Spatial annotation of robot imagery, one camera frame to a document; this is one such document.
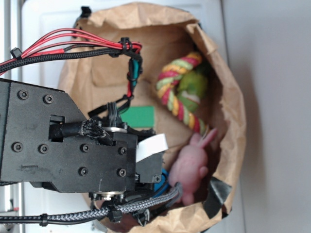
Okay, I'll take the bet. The blue rectangular block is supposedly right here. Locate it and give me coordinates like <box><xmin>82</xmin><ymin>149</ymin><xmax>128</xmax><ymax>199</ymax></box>
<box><xmin>154</xmin><ymin>168</ymin><xmax>169</xmax><ymax>197</ymax></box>

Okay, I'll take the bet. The multicolour braided rope toy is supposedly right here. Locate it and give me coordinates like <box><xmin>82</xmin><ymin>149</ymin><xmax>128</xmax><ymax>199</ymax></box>
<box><xmin>156</xmin><ymin>51</ymin><xmax>207</xmax><ymax>135</ymax></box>

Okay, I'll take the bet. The pink plush bunny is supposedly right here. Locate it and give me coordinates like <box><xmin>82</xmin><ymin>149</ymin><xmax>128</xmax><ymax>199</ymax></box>
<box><xmin>168</xmin><ymin>129</ymin><xmax>218</xmax><ymax>206</ymax></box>

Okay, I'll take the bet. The green rectangular block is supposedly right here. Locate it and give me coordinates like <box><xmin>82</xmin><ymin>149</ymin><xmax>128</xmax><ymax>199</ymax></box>
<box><xmin>121</xmin><ymin>106</ymin><xmax>155</xmax><ymax>128</ymax></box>

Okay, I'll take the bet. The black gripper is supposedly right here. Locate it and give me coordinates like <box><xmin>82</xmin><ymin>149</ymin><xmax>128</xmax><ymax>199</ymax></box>
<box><xmin>106</xmin><ymin>121</ymin><xmax>169</xmax><ymax>218</ymax></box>

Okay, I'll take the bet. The brown paper bag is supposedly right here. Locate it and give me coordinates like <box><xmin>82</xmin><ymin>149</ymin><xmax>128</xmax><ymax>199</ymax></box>
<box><xmin>75</xmin><ymin>2</ymin><xmax>246</xmax><ymax>233</ymax></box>

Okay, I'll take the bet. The grey braided cable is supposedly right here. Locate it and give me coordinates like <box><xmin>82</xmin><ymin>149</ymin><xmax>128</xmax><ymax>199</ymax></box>
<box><xmin>0</xmin><ymin>182</ymin><xmax>183</xmax><ymax>227</ymax></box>

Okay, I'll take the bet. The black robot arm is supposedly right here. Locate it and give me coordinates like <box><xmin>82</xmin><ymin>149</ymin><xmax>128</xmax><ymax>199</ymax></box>
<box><xmin>0</xmin><ymin>79</ymin><xmax>173</xmax><ymax>226</ymax></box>

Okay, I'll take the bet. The green fuzzy ball toy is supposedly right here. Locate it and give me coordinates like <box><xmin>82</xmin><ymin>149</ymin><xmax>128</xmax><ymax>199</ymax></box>
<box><xmin>177</xmin><ymin>62</ymin><xmax>211</xmax><ymax>112</ymax></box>

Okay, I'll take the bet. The red and black cable bundle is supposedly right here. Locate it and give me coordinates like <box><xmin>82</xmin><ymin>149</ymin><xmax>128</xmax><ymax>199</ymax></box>
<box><xmin>0</xmin><ymin>28</ymin><xmax>143</xmax><ymax>117</ymax></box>

